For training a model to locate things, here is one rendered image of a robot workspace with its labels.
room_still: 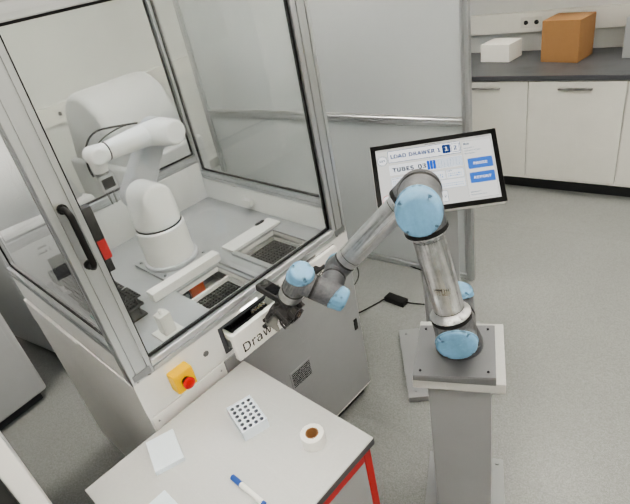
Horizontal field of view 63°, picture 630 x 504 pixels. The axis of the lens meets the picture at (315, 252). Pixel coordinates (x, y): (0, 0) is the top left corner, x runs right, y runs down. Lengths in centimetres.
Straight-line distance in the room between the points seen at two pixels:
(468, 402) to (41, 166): 141
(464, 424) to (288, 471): 66
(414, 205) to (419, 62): 173
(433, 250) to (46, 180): 96
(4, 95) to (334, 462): 121
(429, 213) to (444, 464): 109
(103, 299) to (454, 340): 97
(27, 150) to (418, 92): 212
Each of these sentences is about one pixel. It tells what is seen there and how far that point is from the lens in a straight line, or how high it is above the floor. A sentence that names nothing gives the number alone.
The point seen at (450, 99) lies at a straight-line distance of 292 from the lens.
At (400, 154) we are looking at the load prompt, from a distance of 222.
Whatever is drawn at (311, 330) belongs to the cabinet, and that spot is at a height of 63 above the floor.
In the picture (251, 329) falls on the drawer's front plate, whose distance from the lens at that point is 178.
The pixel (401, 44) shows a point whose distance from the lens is 296.
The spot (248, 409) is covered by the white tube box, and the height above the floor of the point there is 79.
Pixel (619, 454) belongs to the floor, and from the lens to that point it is 257.
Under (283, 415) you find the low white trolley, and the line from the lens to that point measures 167.
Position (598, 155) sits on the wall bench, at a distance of 422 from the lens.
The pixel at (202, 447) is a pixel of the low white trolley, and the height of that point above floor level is 76.
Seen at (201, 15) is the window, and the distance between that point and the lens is 161.
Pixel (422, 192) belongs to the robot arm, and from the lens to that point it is 127.
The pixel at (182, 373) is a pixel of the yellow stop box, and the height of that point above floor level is 91.
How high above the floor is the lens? 199
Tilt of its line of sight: 31 degrees down
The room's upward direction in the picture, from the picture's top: 12 degrees counter-clockwise
